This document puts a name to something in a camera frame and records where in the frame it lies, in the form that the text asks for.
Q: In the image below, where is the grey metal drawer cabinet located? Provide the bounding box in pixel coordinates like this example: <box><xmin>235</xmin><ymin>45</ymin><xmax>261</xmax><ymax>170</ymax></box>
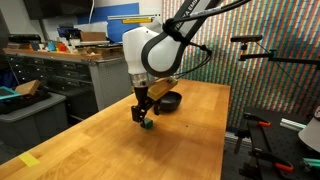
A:
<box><xmin>3</xmin><ymin>48</ymin><xmax>134</xmax><ymax>123</ymax></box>

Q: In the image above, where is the orange small container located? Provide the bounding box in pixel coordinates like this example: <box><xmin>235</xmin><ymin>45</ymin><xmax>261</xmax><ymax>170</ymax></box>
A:
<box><xmin>55</xmin><ymin>42</ymin><xmax>68</xmax><ymax>53</ymax></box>

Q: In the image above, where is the tan wooden block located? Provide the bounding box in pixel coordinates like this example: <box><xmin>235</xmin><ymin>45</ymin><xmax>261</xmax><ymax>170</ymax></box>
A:
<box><xmin>14</xmin><ymin>79</ymin><xmax>42</xmax><ymax>97</ymax></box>

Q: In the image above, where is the aluminium extrusion bar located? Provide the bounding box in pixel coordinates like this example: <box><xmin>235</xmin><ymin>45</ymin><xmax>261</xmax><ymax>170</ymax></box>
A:
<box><xmin>279</xmin><ymin>117</ymin><xmax>307</xmax><ymax>132</ymax></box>

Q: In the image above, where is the dark wall monitor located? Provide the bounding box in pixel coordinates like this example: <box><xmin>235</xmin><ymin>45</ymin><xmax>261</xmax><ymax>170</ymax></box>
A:
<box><xmin>22</xmin><ymin>0</ymin><xmax>95</xmax><ymax>21</ymax></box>

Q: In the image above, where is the tan wrist camera mount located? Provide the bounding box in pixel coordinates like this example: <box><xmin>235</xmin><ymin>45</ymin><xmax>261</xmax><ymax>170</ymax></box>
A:
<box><xmin>147</xmin><ymin>76</ymin><xmax>179</xmax><ymax>101</ymax></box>

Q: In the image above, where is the black case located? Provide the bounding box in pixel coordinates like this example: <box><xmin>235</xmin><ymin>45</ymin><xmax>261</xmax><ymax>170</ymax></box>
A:
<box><xmin>0</xmin><ymin>87</ymin><xmax>52</xmax><ymax>115</ymax></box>

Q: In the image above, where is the black bowl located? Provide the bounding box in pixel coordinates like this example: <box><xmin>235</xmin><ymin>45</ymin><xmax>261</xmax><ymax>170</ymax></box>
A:
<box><xmin>158</xmin><ymin>91</ymin><xmax>184</xmax><ymax>113</ymax></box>

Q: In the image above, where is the black clamp orange handle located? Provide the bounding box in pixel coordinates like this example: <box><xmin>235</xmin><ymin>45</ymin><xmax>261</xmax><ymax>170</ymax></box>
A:
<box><xmin>242</xmin><ymin>112</ymin><xmax>272</xmax><ymax>129</ymax></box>
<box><xmin>250</xmin><ymin>147</ymin><xmax>295</xmax><ymax>173</ymax></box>

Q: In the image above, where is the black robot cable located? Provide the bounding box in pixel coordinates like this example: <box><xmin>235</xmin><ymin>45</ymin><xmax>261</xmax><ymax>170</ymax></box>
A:
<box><xmin>162</xmin><ymin>0</ymin><xmax>252</xmax><ymax>80</ymax></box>

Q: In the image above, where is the yellow spirit level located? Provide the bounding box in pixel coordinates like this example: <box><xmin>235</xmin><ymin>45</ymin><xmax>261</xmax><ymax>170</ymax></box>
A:
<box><xmin>121</xmin><ymin>17</ymin><xmax>155</xmax><ymax>25</ymax></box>

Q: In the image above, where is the blue board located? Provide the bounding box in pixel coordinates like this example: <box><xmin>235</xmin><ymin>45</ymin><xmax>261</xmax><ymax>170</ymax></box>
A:
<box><xmin>77</xmin><ymin>2</ymin><xmax>148</xmax><ymax>44</ymax></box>

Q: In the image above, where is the white cone shade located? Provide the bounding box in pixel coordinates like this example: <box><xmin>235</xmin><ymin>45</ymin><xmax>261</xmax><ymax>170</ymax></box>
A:
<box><xmin>297</xmin><ymin>106</ymin><xmax>320</xmax><ymax>153</ymax></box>

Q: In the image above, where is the grey storage bin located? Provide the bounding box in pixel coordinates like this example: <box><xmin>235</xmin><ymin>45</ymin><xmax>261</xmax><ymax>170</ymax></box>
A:
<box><xmin>0</xmin><ymin>92</ymin><xmax>70</xmax><ymax>152</ymax></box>

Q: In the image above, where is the green cube block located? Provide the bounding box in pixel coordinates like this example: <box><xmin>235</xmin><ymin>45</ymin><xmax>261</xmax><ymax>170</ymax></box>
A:
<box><xmin>140</xmin><ymin>117</ymin><xmax>154</xmax><ymax>130</ymax></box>

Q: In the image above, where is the brown cardboard box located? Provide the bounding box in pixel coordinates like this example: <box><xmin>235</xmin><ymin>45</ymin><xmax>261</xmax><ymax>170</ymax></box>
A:
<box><xmin>79</xmin><ymin>31</ymin><xmax>108</xmax><ymax>43</ymax></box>

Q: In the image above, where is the teal small cup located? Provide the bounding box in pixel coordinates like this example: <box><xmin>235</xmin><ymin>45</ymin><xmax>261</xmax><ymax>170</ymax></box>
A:
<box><xmin>46</xmin><ymin>40</ymin><xmax>57</xmax><ymax>52</ymax></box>

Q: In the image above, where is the teal tray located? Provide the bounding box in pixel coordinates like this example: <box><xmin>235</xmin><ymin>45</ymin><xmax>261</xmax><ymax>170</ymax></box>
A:
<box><xmin>0</xmin><ymin>86</ymin><xmax>22</xmax><ymax>102</ymax></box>

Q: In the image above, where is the multicolour striped backdrop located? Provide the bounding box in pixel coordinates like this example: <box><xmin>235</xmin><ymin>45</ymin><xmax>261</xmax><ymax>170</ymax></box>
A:
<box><xmin>160</xmin><ymin>0</ymin><xmax>320</xmax><ymax>130</ymax></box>

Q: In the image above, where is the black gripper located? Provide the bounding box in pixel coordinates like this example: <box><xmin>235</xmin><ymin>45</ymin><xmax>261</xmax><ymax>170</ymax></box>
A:
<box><xmin>130</xmin><ymin>85</ymin><xmax>162</xmax><ymax>129</ymax></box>

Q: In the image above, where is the black sensor bar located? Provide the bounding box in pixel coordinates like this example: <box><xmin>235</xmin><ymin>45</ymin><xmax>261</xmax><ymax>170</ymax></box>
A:
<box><xmin>7</xmin><ymin>33</ymin><xmax>42</xmax><ymax>44</ymax></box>

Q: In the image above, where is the teal bar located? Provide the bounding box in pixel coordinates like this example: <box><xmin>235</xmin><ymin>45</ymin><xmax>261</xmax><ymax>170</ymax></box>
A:
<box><xmin>302</xmin><ymin>157</ymin><xmax>320</xmax><ymax>170</ymax></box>

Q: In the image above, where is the white rail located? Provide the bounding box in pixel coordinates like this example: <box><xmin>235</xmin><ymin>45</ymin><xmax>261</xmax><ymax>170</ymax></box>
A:
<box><xmin>106</xmin><ymin>13</ymin><xmax>162</xmax><ymax>21</ymax></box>

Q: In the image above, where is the black bar camera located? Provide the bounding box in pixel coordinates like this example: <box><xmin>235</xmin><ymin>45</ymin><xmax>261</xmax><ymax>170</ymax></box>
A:
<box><xmin>230</xmin><ymin>34</ymin><xmax>264</xmax><ymax>44</ymax></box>

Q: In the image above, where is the black perforated side table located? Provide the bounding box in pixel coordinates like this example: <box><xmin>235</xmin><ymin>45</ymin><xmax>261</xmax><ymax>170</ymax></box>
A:
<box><xmin>233</xmin><ymin>106</ymin><xmax>320</xmax><ymax>180</ymax></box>

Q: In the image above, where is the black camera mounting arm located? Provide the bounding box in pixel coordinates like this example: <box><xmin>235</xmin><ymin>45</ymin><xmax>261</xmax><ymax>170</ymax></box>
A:
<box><xmin>237</xmin><ymin>41</ymin><xmax>320</xmax><ymax>71</ymax></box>

